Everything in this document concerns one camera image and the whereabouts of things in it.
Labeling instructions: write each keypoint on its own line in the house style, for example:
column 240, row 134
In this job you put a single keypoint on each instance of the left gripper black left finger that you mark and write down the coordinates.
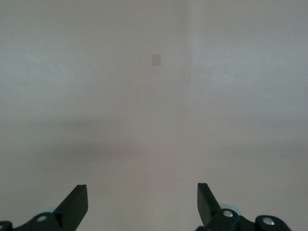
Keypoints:
column 69, row 207

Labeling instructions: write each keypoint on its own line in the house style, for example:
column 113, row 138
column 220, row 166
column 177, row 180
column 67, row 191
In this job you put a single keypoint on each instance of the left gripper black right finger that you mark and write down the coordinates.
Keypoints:
column 209, row 211

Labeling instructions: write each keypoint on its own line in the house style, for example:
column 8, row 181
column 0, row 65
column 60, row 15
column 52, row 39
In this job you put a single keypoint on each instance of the small square tape patch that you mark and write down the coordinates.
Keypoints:
column 156, row 60

